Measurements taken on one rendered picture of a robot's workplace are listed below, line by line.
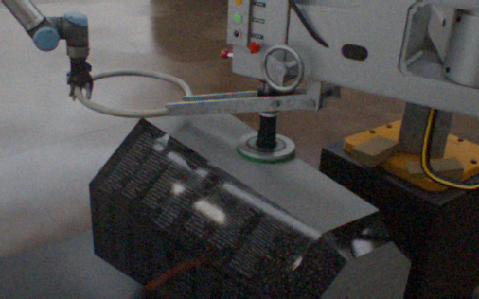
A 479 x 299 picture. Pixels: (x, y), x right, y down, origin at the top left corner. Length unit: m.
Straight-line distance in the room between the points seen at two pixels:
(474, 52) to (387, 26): 0.24
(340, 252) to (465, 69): 0.60
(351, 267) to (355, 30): 0.68
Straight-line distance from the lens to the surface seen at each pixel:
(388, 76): 1.64
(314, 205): 1.71
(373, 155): 2.17
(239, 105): 1.96
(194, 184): 1.92
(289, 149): 1.99
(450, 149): 2.49
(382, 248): 1.70
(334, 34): 1.68
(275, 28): 1.75
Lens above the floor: 1.72
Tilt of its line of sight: 25 degrees down
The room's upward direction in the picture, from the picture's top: 3 degrees clockwise
